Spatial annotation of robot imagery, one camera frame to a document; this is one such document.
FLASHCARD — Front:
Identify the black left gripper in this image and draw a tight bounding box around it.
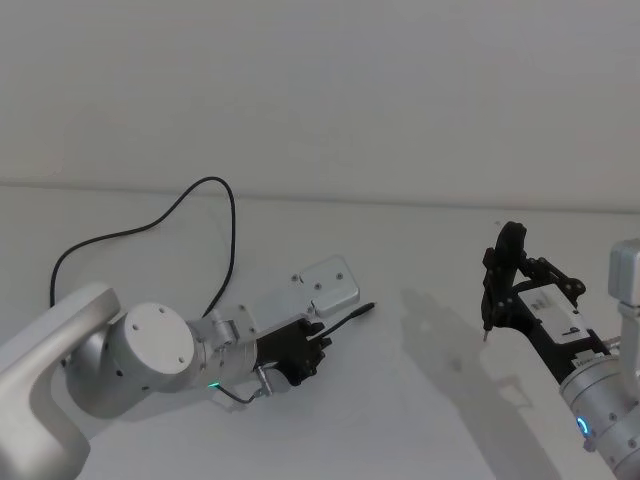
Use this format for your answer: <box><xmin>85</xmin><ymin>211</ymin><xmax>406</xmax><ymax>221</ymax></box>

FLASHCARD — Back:
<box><xmin>255</xmin><ymin>315</ymin><xmax>335</xmax><ymax>388</ymax></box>

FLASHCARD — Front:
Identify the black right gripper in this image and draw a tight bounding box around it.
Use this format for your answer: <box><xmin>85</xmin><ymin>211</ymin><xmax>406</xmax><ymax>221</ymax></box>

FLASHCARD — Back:
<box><xmin>481</xmin><ymin>221</ymin><xmax>615</xmax><ymax>387</ymax></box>

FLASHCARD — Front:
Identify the black cable with plug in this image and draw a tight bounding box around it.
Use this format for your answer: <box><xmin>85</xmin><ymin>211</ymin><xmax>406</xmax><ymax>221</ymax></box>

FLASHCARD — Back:
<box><xmin>49</xmin><ymin>175</ymin><xmax>378</xmax><ymax>347</ymax></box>

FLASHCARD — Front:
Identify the white table cloth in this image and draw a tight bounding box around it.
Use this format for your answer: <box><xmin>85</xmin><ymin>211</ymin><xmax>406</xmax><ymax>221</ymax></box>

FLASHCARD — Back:
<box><xmin>0</xmin><ymin>183</ymin><xmax>640</xmax><ymax>480</ymax></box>

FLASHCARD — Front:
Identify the white backdrop curtain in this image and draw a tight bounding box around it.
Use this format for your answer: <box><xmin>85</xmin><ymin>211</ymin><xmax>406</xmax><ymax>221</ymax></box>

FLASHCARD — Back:
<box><xmin>0</xmin><ymin>0</ymin><xmax>640</xmax><ymax>207</ymax></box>

